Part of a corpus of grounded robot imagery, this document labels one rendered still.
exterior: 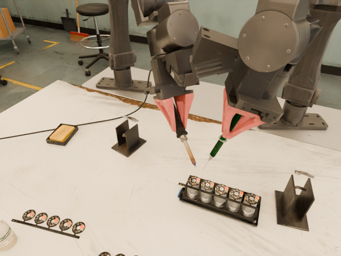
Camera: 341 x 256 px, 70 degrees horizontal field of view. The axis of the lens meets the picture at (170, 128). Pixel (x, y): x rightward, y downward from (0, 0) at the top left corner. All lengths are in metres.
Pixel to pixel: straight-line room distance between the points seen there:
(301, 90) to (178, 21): 0.40
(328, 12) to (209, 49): 0.32
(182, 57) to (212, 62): 0.08
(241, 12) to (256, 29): 2.80
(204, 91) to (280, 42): 0.66
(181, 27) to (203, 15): 2.75
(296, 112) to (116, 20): 0.57
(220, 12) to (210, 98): 2.30
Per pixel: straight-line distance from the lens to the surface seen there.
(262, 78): 0.34
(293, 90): 0.71
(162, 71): 0.47
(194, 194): 0.52
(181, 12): 0.43
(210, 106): 0.82
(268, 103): 0.36
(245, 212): 0.51
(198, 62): 0.33
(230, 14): 3.09
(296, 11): 0.26
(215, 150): 0.45
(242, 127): 0.41
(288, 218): 0.57
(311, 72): 0.68
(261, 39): 0.27
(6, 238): 0.55
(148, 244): 0.50
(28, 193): 0.64
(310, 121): 0.84
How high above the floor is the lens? 1.20
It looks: 38 degrees down
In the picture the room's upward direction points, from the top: straight up
